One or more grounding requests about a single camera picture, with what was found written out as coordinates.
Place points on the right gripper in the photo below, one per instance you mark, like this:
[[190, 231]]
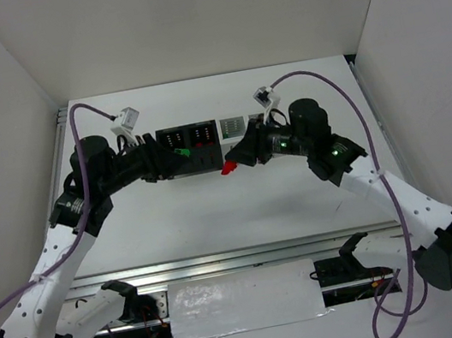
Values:
[[256, 142]]

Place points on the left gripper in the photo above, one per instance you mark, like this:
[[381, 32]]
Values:
[[150, 157]]

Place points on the green square lego brick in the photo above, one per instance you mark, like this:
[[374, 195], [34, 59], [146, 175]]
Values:
[[184, 152]]

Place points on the red lego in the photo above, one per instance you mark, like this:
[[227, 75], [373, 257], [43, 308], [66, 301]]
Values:
[[228, 167]]

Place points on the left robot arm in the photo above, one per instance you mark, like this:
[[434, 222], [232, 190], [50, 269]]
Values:
[[75, 223]]

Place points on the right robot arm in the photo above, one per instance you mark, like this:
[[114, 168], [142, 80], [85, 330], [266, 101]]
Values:
[[345, 164]]

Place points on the white double container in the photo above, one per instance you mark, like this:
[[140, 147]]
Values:
[[235, 127]]

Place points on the black double container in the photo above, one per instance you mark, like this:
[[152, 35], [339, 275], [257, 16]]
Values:
[[206, 158]]

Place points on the white foil covered plate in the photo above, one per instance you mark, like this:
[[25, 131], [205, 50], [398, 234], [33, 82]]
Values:
[[254, 299]]

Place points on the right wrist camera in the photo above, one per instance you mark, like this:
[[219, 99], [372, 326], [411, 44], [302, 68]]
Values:
[[267, 98]]

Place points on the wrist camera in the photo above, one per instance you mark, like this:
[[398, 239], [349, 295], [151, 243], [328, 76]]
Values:
[[267, 98], [123, 123]]

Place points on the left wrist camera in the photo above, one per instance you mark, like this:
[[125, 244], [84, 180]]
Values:
[[123, 123]]

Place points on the aluminium rail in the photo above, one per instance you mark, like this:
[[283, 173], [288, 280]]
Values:
[[157, 275]]

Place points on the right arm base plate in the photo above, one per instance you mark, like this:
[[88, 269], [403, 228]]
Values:
[[334, 273]]

